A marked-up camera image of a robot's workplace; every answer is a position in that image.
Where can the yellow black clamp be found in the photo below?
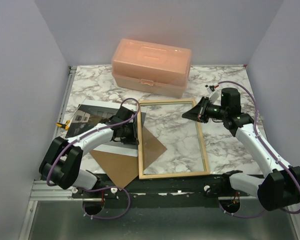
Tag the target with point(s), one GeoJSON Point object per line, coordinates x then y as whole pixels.
{"type": "Point", "coordinates": [64, 126]}

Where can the grey photo print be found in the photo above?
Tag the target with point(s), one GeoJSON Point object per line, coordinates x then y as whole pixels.
{"type": "Point", "coordinates": [89, 114]}

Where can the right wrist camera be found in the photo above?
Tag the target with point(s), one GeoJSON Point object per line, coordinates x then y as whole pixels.
{"type": "Point", "coordinates": [213, 94]}

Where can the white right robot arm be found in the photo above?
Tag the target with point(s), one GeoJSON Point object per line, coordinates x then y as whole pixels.
{"type": "Point", "coordinates": [280, 185]}

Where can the orange translucent plastic box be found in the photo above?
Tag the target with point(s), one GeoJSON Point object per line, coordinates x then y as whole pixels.
{"type": "Point", "coordinates": [151, 68]}

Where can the brown backing board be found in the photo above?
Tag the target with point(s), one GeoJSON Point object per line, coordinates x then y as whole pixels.
{"type": "Point", "coordinates": [123, 168]}

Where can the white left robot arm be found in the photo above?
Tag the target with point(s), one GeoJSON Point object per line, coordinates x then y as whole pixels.
{"type": "Point", "coordinates": [61, 165]}

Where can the aluminium rail frame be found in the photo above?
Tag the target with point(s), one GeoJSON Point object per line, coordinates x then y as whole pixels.
{"type": "Point", "coordinates": [40, 191]}

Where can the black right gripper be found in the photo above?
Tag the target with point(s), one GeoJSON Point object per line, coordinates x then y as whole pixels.
{"type": "Point", "coordinates": [198, 113]}

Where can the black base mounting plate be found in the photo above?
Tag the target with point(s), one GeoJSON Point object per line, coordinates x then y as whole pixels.
{"type": "Point", "coordinates": [210, 186]}

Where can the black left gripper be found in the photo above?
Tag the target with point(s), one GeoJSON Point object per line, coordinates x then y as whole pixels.
{"type": "Point", "coordinates": [133, 139]}

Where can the light wooden picture frame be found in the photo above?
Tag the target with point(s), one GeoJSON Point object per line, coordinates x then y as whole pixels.
{"type": "Point", "coordinates": [170, 175]}

